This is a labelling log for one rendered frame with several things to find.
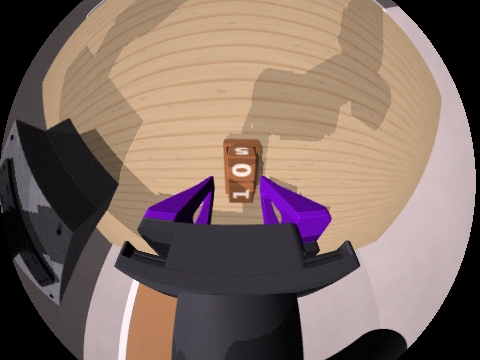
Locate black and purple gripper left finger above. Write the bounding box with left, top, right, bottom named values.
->
left=143, top=176, right=215, bottom=224

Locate brown number cube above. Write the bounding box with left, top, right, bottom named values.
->
left=228, top=181, right=255, bottom=203
left=227, top=147, right=257, bottom=182

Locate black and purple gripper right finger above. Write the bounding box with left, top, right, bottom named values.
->
left=260, top=176, right=332, bottom=243

